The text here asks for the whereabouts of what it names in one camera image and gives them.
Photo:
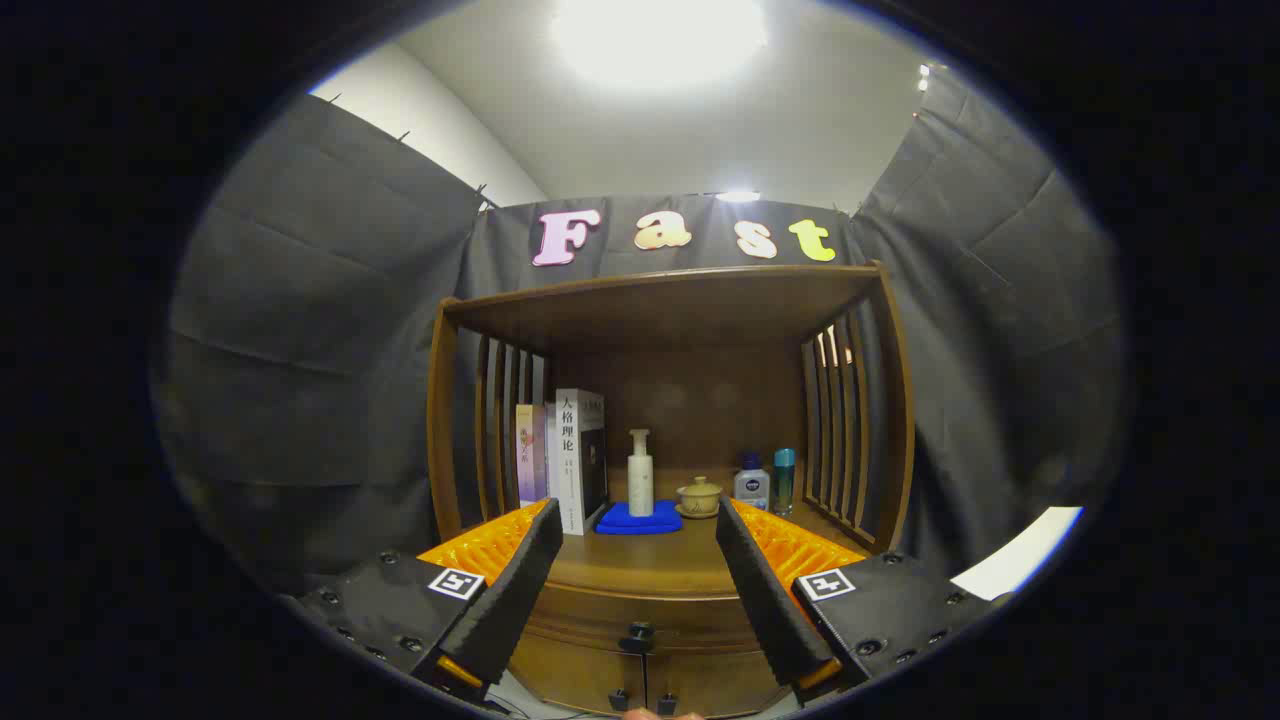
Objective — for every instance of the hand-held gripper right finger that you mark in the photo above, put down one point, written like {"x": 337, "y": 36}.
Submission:
{"x": 765, "y": 590}

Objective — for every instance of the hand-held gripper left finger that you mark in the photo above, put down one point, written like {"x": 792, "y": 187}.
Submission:
{"x": 515, "y": 590}

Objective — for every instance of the wooden drawer with black knob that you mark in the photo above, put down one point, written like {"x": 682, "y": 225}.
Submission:
{"x": 600, "y": 620}

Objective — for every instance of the wooden countertop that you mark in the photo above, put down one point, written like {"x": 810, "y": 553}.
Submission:
{"x": 640, "y": 565}

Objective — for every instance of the brown wooden cabinet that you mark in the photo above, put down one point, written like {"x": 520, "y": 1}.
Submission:
{"x": 690, "y": 330}

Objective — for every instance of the white bottle with blue cap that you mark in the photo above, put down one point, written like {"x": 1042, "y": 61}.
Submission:
{"x": 751, "y": 488}

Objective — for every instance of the teal slim bottle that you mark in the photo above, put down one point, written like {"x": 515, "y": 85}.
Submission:
{"x": 783, "y": 480}

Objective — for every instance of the yellow lidded teacup with saucer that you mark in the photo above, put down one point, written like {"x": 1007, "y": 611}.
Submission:
{"x": 699, "y": 497}

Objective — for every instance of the pink purple book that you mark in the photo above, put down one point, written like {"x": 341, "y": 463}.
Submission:
{"x": 530, "y": 450}

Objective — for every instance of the thick black and white book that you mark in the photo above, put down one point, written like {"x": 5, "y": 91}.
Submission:
{"x": 570, "y": 460}

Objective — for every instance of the blue folded cloth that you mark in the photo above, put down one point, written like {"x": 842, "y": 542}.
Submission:
{"x": 640, "y": 520}

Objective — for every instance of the thin white book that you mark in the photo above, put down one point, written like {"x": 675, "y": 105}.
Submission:
{"x": 551, "y": 450}

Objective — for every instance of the white pump bottle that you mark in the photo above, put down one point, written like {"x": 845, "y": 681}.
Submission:
{"x": 640, "y": 485}

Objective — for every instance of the black backdrop cloth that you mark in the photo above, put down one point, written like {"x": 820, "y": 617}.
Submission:
{"x": 300, "y": 350}

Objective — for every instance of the small ceiling light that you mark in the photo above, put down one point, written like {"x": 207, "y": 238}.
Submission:
{"x": 738, "y": 196}

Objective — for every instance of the large ceiling light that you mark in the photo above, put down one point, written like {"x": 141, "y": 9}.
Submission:
{"x": 655, "y": 40}

